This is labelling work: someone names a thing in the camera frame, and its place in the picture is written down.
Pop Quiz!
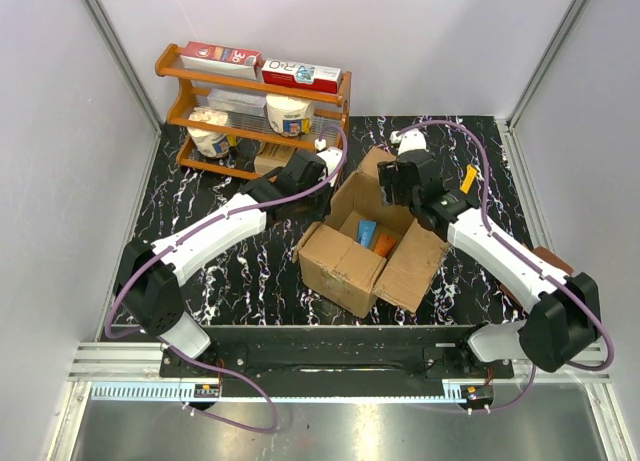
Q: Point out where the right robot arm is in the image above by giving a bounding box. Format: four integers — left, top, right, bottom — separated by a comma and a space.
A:
377, 150, 600, 377

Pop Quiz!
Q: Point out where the white cup middle shelf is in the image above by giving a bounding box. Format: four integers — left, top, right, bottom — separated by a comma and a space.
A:
266, 94, 315, 137

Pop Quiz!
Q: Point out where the white cup lower left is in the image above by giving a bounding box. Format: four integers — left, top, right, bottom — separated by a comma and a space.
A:
187, 106, 237, 159

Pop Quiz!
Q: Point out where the red toothpaste box left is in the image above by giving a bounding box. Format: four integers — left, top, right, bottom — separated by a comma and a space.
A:
180, 41, 262, 80

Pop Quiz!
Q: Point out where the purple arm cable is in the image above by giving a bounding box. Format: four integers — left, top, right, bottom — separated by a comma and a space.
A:
103, 125, 349, 355
399, 119, 617, 373

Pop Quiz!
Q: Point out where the brown cardboard express box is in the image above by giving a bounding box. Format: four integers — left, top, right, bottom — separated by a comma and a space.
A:
294, 147, 448, 318

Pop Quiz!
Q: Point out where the brown sponge pack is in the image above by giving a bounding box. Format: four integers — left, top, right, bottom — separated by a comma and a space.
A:
499, 246, 574, 313

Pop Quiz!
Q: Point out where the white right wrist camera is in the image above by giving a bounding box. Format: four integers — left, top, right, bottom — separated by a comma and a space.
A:
390, 129, 427, 156

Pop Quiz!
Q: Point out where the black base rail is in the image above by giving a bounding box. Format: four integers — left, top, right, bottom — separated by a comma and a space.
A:
99, 324, 516, 400

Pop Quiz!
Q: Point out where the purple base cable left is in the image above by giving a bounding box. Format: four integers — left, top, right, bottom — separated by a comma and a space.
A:
189, 353, 280, 432

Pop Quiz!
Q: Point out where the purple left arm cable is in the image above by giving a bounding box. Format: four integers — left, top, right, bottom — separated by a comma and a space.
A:
103, 125, 349, 355

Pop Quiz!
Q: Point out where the red white toothpaste box right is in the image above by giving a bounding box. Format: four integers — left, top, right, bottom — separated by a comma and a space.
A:
261, 59, 342, 94

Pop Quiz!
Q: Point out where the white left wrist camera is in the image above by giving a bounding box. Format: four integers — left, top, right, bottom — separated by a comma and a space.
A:
314, 139, 343, 175

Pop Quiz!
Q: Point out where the yellow utility knife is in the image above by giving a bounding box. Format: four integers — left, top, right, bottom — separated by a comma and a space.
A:
460, 164, 478, 194

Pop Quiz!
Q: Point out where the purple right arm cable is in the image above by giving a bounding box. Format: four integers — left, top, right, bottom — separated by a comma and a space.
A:
399, 119, 617, 373

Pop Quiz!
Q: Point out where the orange tube in box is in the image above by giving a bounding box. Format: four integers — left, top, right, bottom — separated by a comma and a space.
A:
373, 234, 397, 258

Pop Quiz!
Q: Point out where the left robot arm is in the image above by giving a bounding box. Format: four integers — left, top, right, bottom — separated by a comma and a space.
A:
113, 147, 344, 377

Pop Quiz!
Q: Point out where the grey flat box on shelf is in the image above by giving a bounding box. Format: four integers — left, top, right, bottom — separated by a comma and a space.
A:
207, 88, 266, 117

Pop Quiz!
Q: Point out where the blue tube in box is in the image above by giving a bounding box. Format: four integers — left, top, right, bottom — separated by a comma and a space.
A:
356, 219, 377, 249

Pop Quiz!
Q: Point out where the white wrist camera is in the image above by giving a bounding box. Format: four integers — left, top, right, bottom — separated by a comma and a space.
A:
314, 139, 343, 175
390, 129, 427, 156

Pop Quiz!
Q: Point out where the orange wooden shelf rack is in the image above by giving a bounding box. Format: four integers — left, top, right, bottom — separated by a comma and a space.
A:
155, 44, 352, 179

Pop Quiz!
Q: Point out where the tan carton left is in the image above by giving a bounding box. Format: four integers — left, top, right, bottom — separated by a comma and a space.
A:
253, 143, 296, 175

